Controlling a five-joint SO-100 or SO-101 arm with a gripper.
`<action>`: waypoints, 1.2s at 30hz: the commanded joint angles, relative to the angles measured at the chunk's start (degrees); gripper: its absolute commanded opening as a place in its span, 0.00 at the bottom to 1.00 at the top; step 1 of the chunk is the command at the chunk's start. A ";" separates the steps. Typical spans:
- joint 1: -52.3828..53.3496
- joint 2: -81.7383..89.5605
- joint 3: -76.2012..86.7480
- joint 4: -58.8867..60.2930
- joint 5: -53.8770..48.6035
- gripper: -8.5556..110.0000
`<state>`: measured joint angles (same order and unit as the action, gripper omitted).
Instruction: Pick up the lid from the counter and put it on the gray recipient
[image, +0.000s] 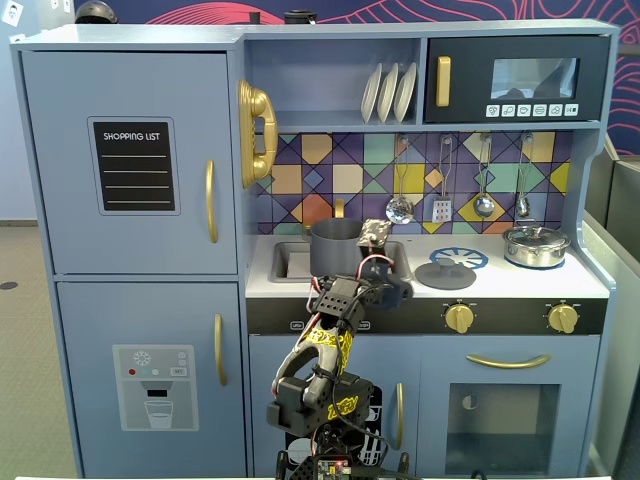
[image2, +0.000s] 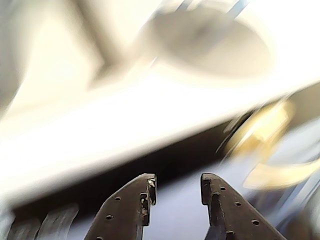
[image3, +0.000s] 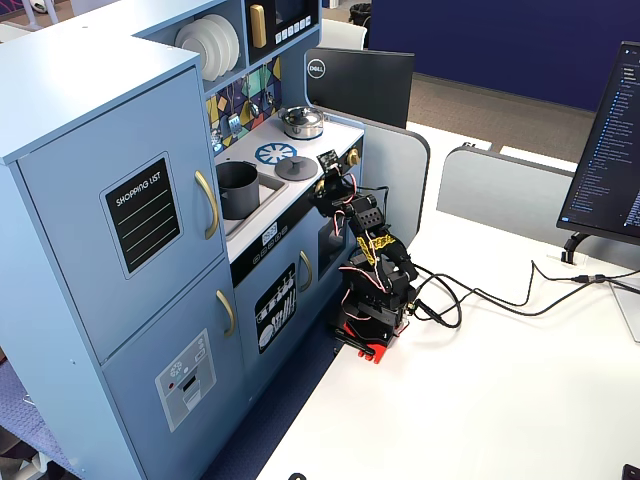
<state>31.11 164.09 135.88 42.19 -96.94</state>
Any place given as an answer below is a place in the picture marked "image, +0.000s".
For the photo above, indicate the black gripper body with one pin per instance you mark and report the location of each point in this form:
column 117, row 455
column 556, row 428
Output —
column 391, row 291

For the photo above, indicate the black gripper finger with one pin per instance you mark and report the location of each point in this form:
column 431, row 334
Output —
column 382, row 271
column 402, row 290

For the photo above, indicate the gray round lid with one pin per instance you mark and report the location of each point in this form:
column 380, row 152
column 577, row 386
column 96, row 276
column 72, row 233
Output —
column 440, row 279

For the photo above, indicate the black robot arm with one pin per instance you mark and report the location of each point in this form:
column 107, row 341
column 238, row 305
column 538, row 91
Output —
column 320, row 350

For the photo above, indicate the stainless steel pot with lid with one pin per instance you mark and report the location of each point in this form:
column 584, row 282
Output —
column 535, row 250

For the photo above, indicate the gray plastic pot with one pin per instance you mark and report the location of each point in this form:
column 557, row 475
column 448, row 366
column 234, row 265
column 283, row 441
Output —
column 332, row 250

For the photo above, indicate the metal skimmer spoon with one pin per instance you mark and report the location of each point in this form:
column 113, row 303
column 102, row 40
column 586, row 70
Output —
column 400, row 211

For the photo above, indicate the gold stove knob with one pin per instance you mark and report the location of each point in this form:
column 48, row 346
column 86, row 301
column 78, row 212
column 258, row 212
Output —
column 459, row 319
column 563, row 319

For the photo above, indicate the gold toy faucet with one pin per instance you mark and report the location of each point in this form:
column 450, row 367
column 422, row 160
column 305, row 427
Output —
column 339, row 207

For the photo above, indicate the metal slotted spatula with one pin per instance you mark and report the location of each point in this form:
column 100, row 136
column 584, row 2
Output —
column 442, row 211

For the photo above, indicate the gray toy sink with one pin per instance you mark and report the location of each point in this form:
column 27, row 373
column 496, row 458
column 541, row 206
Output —
column 292, row 265

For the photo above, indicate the blue oven door with window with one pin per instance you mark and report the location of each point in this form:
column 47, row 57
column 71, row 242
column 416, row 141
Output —
column 435, row 400

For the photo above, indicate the metal ladle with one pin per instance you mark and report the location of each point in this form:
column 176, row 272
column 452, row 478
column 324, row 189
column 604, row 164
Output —
column 483, row 206

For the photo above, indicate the blue dishwasher cabinet door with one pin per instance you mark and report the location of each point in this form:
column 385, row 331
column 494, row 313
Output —
column 260, row 360

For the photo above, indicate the small metal spoon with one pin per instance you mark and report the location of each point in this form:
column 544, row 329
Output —
column 522, row 205

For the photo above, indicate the white toy plate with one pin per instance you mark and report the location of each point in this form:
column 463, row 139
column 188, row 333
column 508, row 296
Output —
column 387, row 95
column 405, row 92
column 370, row 95

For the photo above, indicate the gold toy telephone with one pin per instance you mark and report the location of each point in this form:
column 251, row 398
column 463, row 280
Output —
column 250, row 100

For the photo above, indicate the gray desk divider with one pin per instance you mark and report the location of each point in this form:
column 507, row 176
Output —
column 615, row 350

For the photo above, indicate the black toy microwave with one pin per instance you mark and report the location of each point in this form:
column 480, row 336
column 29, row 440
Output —
column 470, row 50

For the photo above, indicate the black shopping list board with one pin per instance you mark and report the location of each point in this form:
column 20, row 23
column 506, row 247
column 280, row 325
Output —
column 132, row 195

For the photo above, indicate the black cylindrical container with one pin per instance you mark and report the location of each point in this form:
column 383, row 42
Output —
column 300, row 17

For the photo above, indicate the blue freezer door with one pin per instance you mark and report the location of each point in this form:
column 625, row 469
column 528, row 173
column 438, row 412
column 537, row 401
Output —
column 90, row 320

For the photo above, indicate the blue fridge door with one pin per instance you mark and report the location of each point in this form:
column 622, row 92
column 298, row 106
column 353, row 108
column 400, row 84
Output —
column 60, row 230

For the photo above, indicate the blue toy kitchen unit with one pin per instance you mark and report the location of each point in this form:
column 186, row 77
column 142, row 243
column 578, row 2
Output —
column 150, row 37

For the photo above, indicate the black floor outlet cover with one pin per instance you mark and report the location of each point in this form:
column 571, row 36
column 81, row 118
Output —
column 8, row 285

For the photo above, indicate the black helmet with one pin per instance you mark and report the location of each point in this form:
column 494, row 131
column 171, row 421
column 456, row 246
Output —
column 95, row 12

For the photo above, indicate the white face picture card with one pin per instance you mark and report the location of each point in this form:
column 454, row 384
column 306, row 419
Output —
column 12, row 15

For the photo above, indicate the gripper camera circuit board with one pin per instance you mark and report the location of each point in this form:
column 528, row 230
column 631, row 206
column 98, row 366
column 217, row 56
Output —
column 375, row 234

